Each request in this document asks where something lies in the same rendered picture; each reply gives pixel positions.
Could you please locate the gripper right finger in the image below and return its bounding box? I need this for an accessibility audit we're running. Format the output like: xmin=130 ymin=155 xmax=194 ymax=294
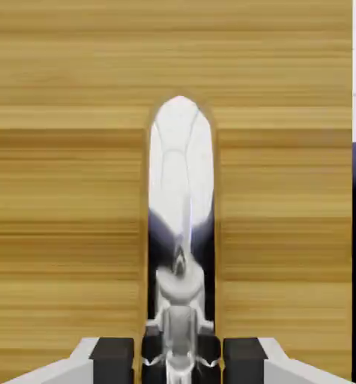
xmin=222 ymin=337 xmax=356 ymax=384

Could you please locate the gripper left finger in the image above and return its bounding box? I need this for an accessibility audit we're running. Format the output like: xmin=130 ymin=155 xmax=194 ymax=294
xmin=1 ymin=337 xmax=136 ymax=384

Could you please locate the curved shiny metal handle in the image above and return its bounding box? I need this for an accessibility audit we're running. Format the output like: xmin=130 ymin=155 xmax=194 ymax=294
xmin=140 ymin=94 xmax=222 ymax=384

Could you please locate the light wood cabinet door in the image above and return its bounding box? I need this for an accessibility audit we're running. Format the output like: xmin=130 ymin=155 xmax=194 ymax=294
xmin=0 ymin=0 xmax=354 ymax=384

